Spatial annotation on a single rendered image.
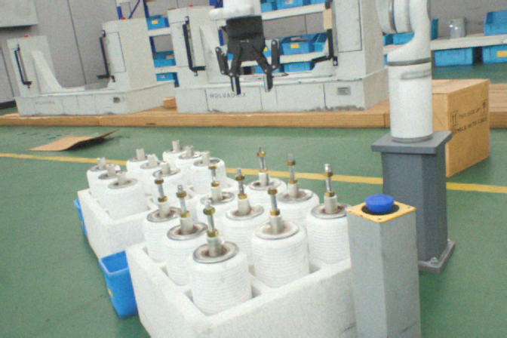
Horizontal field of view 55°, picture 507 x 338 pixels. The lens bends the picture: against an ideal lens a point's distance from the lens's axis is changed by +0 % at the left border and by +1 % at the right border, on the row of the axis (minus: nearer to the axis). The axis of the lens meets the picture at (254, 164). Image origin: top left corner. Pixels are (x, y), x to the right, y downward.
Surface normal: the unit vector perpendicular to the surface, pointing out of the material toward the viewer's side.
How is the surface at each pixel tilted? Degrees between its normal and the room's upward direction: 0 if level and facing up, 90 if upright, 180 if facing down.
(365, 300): 90
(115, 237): 90
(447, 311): 0
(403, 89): 90
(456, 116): 90
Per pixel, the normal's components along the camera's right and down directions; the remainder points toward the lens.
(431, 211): 0.18, 0.24
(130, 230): 0.48, 0.17
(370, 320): -0.86, 0.24
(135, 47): 0.82, 0.05
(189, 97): -0.56, 0.29
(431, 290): -0.13, -0.96
